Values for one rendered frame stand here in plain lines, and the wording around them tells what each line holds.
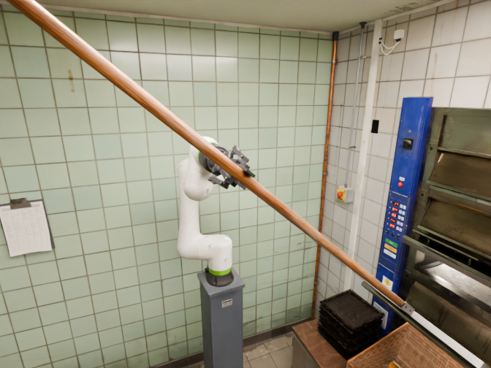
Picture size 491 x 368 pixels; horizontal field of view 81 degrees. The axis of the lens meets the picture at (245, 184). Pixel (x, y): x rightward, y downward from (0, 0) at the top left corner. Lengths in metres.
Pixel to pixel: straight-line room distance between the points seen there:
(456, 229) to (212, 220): 1.47
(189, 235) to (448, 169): 1.36
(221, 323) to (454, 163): 1.46
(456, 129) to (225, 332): 1.58
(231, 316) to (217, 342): 0.16
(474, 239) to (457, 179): 0.29
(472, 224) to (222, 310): 1.31
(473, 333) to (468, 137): 0.97
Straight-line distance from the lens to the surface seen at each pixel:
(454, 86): 1.77
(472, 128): 1.73
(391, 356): 2.25
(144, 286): 2.31
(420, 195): 1.89
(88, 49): 0.64
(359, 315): 2.12
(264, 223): 2.33
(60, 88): 1.94
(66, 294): 2.33
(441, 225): 1.84
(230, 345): 1.85
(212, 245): 1.49
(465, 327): 1.98
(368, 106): 2.09
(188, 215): 1.51
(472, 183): 1.71
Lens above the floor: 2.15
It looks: 17 degrees down
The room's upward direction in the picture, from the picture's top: straight up
